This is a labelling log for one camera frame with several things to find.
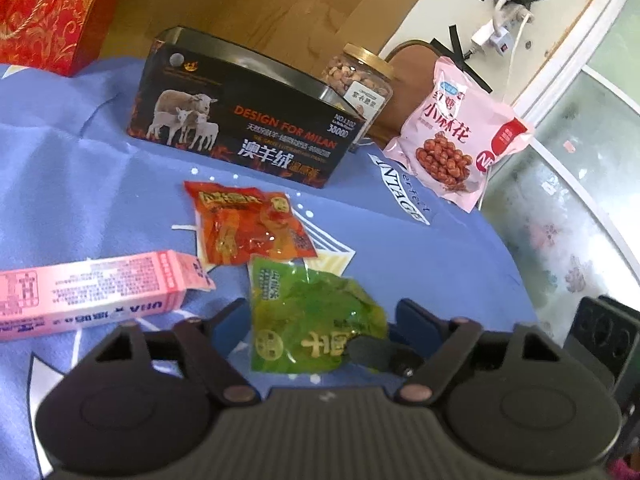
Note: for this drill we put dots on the frosted glass door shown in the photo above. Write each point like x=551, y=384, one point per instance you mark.
x=575, y=210

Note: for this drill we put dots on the white plug adapter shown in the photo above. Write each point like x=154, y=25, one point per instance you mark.
x=485, y=32

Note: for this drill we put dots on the pink snack bag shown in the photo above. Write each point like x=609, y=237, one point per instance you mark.
x=450, y=140

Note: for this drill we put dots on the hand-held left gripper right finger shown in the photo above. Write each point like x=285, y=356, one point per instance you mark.
x=417, y=322

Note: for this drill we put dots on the clear nut jar gold lid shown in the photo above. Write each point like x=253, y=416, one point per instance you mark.
x=360, y=77

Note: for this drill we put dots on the blue printed tablecloth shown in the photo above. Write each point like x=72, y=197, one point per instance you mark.
x=100, y=185

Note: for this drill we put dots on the black tin box sheep print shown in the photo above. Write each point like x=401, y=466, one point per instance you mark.
x=250, y=125

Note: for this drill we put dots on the person's maroon clothing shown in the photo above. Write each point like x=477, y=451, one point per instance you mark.
x=627, y=470

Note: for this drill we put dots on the wooden chair back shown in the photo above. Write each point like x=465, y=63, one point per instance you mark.
x=410, y=90

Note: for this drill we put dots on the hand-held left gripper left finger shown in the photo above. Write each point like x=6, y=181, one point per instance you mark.
x=232, y=325

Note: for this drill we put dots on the red gift bag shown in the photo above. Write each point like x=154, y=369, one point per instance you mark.
x=50, y=10

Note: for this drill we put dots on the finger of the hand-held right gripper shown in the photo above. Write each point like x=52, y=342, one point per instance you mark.
x=372, y=352

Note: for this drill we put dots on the red orange snack packet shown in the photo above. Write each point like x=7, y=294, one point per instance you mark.
x=240, y=230

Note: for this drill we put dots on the green pickle packet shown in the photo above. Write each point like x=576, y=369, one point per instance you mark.
x=310, y=310

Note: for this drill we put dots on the pink carton box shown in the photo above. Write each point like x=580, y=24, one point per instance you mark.
x=100, y=285

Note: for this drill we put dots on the wooden board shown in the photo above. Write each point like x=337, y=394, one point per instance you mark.
x=275, y=5

